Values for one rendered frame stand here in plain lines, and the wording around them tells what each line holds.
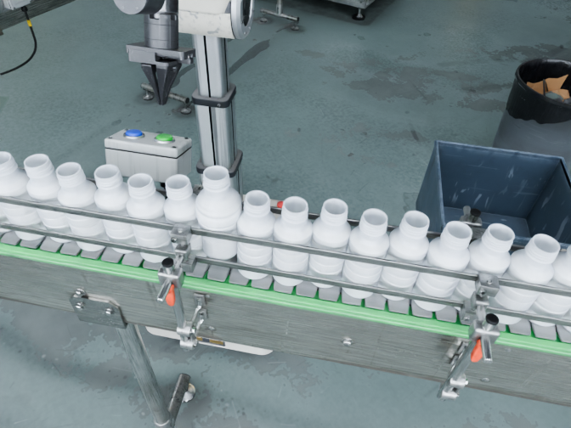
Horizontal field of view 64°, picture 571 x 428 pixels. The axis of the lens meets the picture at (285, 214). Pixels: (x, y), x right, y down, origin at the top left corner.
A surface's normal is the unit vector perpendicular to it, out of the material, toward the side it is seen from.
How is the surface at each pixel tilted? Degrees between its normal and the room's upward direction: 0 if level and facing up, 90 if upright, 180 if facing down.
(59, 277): 90
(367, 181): 0
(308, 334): 90
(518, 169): 90
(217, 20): 97
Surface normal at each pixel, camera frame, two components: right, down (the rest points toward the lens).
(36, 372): 0.04, -0.71
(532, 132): -0.73, 0.51
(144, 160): -0.16, 0.40
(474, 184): -0.18, 0.69
